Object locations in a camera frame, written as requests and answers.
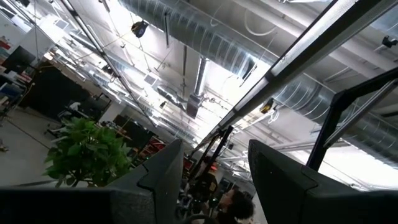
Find black partition panels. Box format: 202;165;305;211
20;63;91;121

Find black ceiling camera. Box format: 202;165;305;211
381;35;398;49

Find black computer monitor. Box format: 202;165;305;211
1;45;37;74

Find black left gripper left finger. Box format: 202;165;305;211
0;139;185;224

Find silver ventilation duct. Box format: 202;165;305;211
118;0;398;170

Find silver duct pipe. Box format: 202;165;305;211
185;57;208;119

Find black hanging spotlight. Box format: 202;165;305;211
131;21;149;39
260;98;276;114

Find green plant in white pot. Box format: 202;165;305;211
43;116;134;189

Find person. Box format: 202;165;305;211
214;189;256;224

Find long LED light bar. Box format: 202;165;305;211
195;0;398;152

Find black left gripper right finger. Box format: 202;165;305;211
248;139;398;224

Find black rig frame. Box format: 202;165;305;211
306;67;398;172

